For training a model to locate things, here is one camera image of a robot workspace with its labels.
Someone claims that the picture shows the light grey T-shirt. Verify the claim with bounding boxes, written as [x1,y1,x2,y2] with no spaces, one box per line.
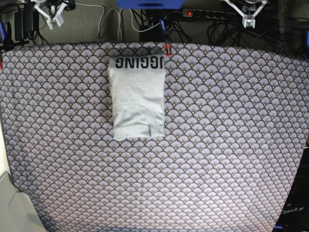
[107,54,166,141]

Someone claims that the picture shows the red black table clamp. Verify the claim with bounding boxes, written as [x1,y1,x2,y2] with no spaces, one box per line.
[163,43,172,57]

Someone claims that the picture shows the patterned fan-print tablecloth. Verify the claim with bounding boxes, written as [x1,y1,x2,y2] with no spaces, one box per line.
[0,42,309,232]

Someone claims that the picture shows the blue box overhead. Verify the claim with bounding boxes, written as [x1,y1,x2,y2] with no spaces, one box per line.
[117,0,184,10]

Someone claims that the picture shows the black power adapter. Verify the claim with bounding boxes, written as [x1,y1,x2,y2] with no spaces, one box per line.
[14,2,39,41]

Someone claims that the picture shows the beige plastic bin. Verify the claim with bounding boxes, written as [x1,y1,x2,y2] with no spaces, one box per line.
[0,173,45,232]

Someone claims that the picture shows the white cable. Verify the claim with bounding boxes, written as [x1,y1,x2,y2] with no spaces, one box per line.
[98,7,161,39]

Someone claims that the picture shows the black power strip red switch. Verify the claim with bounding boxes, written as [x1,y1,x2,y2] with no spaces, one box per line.
[182,9,237,20]

